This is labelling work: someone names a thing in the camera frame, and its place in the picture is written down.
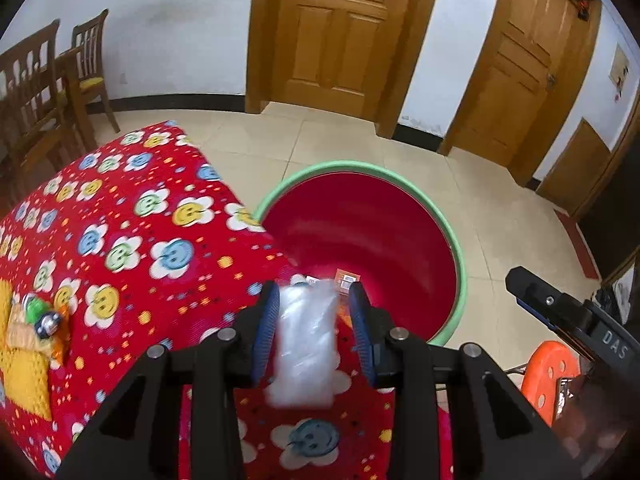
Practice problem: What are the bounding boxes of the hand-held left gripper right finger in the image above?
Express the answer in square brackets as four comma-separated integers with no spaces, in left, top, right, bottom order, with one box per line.
[347,282,583,480]

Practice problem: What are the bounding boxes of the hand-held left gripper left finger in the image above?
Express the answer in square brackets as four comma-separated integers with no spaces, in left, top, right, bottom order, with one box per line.
[55,280,281,480]

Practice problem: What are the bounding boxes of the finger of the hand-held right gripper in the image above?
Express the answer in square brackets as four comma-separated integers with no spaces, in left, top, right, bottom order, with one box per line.
[505,266,601,346]

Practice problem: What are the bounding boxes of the white plastic bag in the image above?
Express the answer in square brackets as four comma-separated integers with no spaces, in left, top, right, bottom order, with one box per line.
[267,280,341,408]

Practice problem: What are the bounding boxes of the orange cardboard box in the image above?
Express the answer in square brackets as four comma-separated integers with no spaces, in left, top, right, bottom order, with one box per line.
[334,269,362,295]

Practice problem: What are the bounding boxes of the red basin with green rim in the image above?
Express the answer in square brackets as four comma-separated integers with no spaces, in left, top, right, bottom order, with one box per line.
[252,160,468,347]

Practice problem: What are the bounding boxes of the red door mat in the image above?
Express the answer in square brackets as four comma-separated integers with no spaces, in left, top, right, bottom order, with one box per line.
[554,210,601,281]

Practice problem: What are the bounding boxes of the orange plastic stool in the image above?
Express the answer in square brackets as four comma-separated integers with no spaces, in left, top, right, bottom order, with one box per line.
[520,340,581,426]

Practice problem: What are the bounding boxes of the dark cabinet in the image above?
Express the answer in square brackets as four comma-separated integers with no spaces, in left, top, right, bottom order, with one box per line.
[582,145,640,286]

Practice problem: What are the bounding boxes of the low wooden cabinet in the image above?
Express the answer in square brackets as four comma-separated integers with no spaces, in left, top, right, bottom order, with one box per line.
[535,117,616,213]

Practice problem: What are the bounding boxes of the red flower-print tablecloth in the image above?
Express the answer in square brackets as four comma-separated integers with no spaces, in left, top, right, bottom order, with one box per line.
[0,120,453,480]

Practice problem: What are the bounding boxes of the green toy robot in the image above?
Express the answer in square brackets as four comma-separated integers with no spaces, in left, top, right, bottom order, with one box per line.
[22,296,66,338]

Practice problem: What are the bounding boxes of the wooden door with metal latch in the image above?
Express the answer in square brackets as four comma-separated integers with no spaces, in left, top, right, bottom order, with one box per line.
[437,0,603,186]

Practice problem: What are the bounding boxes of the clear snack packet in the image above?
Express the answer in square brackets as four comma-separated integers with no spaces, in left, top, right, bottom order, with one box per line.
[5,300,71,361]

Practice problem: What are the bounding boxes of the wooden chair with yellow cushion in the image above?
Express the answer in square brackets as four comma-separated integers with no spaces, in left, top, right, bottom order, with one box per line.
[70,8,121,133]

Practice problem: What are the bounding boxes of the tall wooden chair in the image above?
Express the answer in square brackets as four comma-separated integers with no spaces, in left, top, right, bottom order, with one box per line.
[0,20,86,176]

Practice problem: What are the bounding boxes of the paper wall notice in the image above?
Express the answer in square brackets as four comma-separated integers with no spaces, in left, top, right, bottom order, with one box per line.
[609,42,632,103]

